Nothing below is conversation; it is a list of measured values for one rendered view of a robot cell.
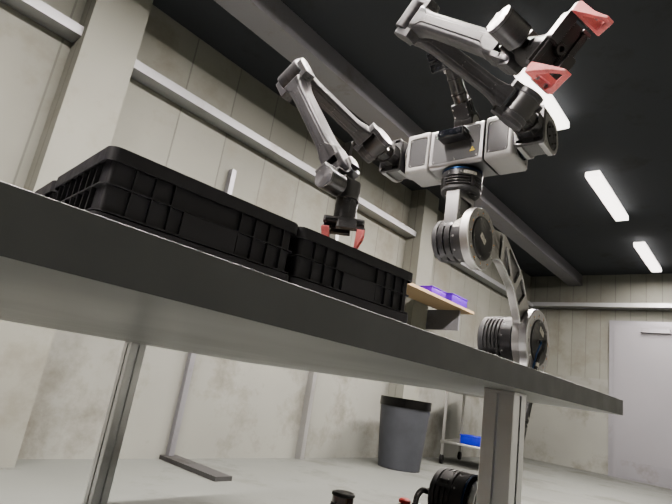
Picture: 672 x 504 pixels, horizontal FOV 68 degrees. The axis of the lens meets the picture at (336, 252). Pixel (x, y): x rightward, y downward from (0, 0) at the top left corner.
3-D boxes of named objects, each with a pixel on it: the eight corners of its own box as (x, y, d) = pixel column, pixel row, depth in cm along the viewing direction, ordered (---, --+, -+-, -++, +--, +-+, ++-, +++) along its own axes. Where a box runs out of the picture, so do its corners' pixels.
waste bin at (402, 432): (379, 469, 419) (388, 396, 434) (367, 459, 464) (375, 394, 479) (432, 476, 424) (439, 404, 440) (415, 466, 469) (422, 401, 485)
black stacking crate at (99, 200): (214, 285, 122) (224, 241, 125) (291, 280, 101) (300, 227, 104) (38, 235, 96) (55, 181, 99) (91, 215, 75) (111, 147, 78)
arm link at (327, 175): (355, 158, 130) (332, 179, 134) (327, 138, 122) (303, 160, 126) (369, 191, 123) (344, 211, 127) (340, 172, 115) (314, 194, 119)
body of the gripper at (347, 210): (364, 227, 120) (368, 198, 122) (322, 221, 120) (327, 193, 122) (362, 235, 126) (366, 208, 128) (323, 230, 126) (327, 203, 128)
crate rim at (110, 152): (223, 248, 125) (225, 239, 125) (300, 236, 103) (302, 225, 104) (51, 189, 98) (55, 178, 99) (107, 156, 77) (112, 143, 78)
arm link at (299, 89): (309, 63, 148) (285, 88, 153) (297, 54, 144) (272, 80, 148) (365, 170, 129) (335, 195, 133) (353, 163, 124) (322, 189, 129)
